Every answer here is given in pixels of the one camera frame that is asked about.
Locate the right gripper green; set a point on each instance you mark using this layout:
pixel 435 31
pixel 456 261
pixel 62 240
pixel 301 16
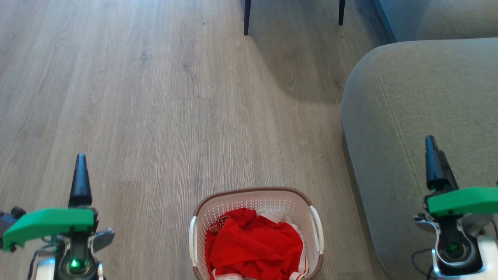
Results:
pixel 463 200

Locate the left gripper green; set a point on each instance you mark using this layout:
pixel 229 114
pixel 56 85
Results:
pixel 46 222

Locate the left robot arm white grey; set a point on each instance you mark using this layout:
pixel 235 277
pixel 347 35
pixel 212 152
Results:
pixel 102 239

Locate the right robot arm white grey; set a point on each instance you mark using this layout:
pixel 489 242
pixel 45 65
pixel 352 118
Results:
pixel 482 252

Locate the white laundry basket brown rim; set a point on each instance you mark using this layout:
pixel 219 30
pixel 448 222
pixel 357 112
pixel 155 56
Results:
pixel 256 200

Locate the grey fabric sofa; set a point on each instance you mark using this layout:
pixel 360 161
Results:
pixel 412 116

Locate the blue-grey sofa section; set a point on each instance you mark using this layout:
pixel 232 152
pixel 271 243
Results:
pixel 439 17

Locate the black chair leg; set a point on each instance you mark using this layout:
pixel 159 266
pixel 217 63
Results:
pixel 247 17
pixel 341 11

